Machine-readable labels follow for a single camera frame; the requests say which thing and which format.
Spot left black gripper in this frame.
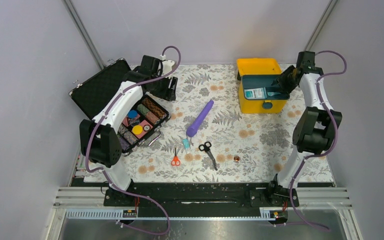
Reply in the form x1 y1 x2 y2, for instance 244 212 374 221
150 71 177 101

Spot teal packet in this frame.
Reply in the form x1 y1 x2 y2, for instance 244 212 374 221
266 91 281 98
182 138 191 154

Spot teal divided tray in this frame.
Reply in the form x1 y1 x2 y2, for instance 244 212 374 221
238 74 290 101

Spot gauze dressing packet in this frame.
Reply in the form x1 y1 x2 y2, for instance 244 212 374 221
244 87 268 100

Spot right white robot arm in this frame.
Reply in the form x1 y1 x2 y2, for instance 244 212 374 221
275 51 342 189

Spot yellow plastic box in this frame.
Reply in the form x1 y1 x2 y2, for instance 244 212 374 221
236 58 289 114

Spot black poker chip case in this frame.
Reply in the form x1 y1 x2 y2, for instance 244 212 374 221
68 58 171 157

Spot purple flashlight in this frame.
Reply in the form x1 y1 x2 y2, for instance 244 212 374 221
186 100 214 138

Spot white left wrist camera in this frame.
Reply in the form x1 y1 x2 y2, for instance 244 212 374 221
160 55 176 76

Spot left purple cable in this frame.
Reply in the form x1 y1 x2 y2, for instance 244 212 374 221
84 45 182 236

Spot black handled scissors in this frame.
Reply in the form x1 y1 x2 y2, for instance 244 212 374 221
198 141 218 171

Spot orange handled scissors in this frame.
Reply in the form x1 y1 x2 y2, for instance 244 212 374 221
170 147 181 167

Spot black mounting base plate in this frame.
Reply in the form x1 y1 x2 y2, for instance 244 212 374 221
103 182 300 218

